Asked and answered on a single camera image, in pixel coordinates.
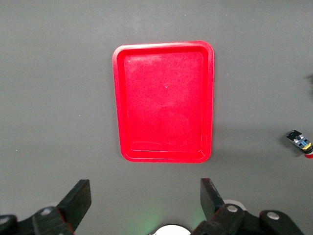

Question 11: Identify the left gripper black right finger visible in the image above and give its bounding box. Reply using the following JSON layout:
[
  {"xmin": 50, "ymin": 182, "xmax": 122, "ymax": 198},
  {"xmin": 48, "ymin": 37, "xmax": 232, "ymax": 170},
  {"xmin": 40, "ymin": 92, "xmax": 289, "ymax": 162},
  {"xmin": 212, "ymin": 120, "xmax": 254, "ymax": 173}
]
[{"xmin": 193, "ymin": 178, "xmax": 305, "ymax": 235}]

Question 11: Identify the red plastic tray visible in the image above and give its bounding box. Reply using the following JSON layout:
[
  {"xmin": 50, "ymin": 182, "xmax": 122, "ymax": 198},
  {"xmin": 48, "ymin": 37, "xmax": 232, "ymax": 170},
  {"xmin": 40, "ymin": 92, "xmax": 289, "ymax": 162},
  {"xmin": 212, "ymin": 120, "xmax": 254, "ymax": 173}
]
[{"xmin": 112, "ymin": 40, "xmax": 215, "ymax": 164}]

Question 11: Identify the red push button switch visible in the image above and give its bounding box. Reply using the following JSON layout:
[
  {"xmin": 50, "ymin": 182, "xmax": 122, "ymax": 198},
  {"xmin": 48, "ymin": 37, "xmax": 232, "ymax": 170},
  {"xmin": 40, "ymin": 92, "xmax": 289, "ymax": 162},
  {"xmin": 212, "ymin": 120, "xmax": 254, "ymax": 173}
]
[{"xmin": 286, "ymin": 130, "xmax": 313, "ymax": 159}]

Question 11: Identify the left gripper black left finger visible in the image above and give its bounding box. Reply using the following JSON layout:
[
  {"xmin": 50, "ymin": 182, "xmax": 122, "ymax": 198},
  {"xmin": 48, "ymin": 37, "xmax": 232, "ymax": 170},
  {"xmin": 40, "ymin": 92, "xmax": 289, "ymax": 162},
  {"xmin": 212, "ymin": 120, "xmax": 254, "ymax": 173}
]
[{"xmin": 0, "ymin": 179, "xmax": 92, "ymax": 235}]

